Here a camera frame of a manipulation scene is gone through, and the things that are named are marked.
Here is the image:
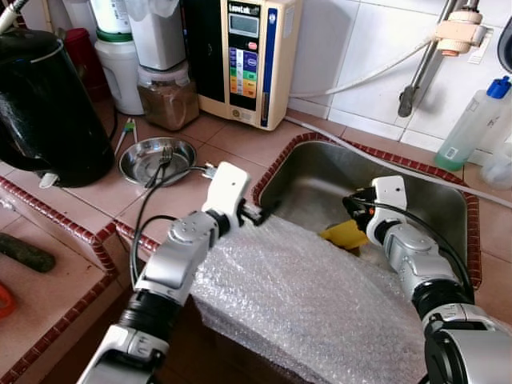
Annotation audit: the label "clear bottle blue cap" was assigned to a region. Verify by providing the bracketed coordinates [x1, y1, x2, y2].
[434, 76, 512, 173]

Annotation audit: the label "grey white appliance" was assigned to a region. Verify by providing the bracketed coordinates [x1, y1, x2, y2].
[126, 0, 189, 71]

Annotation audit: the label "white canister green band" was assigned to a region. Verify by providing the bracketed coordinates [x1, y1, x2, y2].
[88, 0, 145, 115]

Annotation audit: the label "metal fork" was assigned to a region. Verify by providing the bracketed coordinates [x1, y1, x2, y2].
[146, 144, 174, 190]

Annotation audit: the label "clear bubble wrap sheet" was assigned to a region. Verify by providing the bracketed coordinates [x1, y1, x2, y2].
[192, 216, 481, 384]

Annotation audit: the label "stainless steel sink basin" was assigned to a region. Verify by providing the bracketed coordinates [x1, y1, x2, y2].
[258, 138, 481, 289]

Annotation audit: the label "black kettle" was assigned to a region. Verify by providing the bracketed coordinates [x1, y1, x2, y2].
[0, 28, 117, 190]

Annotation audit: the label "red container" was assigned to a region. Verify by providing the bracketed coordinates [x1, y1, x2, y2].
[62, 28, 113, 103]

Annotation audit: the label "metal pipe with beige fitting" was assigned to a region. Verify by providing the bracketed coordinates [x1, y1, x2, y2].
[398, 0, 487, 119]

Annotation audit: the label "beige water ionizer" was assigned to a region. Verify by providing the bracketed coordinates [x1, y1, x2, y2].
[184, 0, 303, 130]

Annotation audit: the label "dark blue tray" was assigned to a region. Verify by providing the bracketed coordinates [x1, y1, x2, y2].
[498, 16, 512, 73]

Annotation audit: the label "dark green oblong object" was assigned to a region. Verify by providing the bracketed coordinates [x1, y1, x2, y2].
[0, 234, 57, 273]

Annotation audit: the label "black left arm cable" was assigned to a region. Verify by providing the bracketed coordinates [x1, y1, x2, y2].
[130, 164, 218, 289]

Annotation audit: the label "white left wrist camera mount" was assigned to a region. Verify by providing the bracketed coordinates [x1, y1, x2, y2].
[202, 162, 250, 229]

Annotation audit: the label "orange plastic ring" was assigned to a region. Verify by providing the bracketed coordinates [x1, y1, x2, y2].
[0, 284, 15, 319]

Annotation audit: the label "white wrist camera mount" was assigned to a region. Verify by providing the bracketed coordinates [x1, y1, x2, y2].
[366, 176, 407, 233]
[202, 162, 250, 229]

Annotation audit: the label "white green tongs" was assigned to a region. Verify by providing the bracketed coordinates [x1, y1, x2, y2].
[114, 118, 138, 157]

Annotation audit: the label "jar of brown powder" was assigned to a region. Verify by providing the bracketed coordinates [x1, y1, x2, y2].
[136, 62, 201, 133]

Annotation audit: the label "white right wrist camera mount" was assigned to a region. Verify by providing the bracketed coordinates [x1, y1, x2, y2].
[366, 176, 407, 233]

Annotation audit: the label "clear plastic cup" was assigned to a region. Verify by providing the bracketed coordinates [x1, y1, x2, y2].
[480, 144, 512, 189]

